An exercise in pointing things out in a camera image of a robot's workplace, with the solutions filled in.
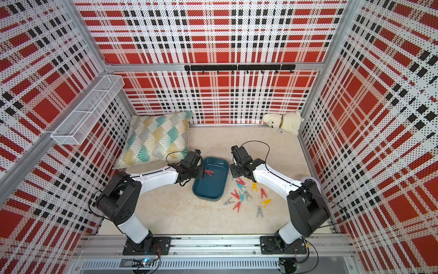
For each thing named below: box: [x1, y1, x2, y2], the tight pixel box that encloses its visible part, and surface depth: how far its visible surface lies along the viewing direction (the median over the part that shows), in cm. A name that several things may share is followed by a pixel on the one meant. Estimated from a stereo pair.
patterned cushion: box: [115, 110, 193, 169], surface depth 95 cm
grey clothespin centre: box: [243, 190, 253, 201], surface depth 90 cm
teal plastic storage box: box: [192, 156, 230, 202], surface depth 93 cm
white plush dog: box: [262, 111, 304, 136], surface depth 117 cm
